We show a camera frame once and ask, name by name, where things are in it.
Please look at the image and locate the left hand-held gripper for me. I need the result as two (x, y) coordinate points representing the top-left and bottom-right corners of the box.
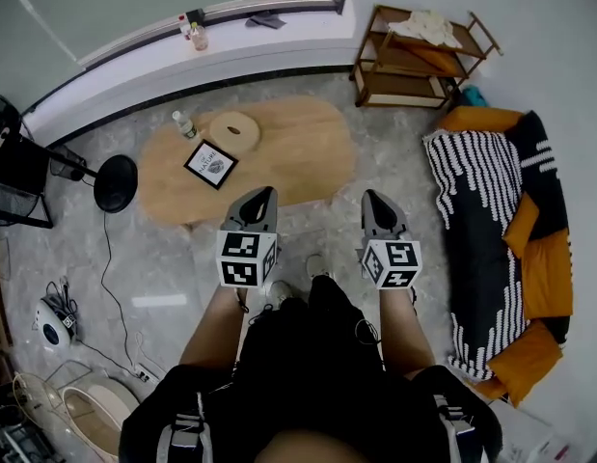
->
(215, 185), (281, 290)

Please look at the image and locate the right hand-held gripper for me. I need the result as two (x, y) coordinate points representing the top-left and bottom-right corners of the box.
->
(360, 188), (423, 291)

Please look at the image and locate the person's left forearm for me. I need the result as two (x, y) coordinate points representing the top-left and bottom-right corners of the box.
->
(178, 284), (247, 371)

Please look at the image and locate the person's right forearm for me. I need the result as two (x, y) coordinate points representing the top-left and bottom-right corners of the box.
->
(378, 286), (438, 381)

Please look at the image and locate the wooden coffee table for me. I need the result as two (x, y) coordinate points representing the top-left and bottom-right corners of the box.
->
(135, 95), (358, 227)

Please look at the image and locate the black framed picture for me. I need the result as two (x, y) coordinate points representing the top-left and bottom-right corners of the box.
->
(182, 138), (240, 192)

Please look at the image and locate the person's grey shoe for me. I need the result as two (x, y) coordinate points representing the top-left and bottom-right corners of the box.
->
(305, 253), (333, 282)
(268, 279), (295, 311)

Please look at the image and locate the round wooden box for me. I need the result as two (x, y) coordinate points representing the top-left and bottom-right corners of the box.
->
(208, 110), (262, 154)

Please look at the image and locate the black white striped blanket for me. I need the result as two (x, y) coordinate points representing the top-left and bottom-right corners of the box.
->
(422, 110), (570, 384)

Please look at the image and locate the clear plastic water bottle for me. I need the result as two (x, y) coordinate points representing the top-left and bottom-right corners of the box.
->
(171, 110), (200, 141)

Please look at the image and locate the wooden shelf rack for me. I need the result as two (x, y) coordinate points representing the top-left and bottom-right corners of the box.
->
(349, 3), (504, 111)

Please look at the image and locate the black standing fan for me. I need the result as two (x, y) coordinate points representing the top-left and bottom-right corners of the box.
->
(0, 89), (140, 214)

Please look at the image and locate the white window ledge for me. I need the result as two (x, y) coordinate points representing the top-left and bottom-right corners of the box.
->
(21, 0), (363, 150)

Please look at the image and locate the teal item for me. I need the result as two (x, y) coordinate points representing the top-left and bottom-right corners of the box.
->
(461, 84), (488, 111)

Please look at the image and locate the orange sofa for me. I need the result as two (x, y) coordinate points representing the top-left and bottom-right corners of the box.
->
(436, 105), (575, 408)

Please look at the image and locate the orange cushion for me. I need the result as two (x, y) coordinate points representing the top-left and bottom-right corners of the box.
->
(405, 41), (469, 79)

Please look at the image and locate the person's black-clothed torso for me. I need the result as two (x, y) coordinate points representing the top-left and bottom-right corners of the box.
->
(118, 275), (502, 463)

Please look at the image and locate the beige drink bottle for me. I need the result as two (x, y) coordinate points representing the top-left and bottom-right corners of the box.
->
(188, 20), (210, 52)

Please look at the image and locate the white power strip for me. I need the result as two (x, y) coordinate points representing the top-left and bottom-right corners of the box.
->
(133, 362), (161, 386)

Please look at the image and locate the black mesh waste bin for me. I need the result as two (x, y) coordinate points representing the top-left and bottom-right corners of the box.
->
(48, 144), (88, 183)

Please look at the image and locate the white round device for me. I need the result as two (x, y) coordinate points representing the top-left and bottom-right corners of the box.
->
(33, 292), (80, 354)

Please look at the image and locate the black glass-door cabinet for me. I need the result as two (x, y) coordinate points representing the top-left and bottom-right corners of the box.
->
(0, 132), (56, 231)

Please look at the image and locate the white cardboard box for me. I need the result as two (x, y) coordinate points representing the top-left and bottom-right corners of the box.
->
(490, 396), (575, 463)

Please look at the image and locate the black power cable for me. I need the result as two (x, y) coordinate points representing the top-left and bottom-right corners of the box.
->
(98, 208), (140, 368)

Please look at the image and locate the grey harness strap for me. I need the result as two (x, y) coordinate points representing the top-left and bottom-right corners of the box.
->
(431, 392), (477, 463)
(155, 393), (215, 463)

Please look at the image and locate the yellow wire frame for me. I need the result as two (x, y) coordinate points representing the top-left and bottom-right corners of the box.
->
(10, 370), (70, 453)

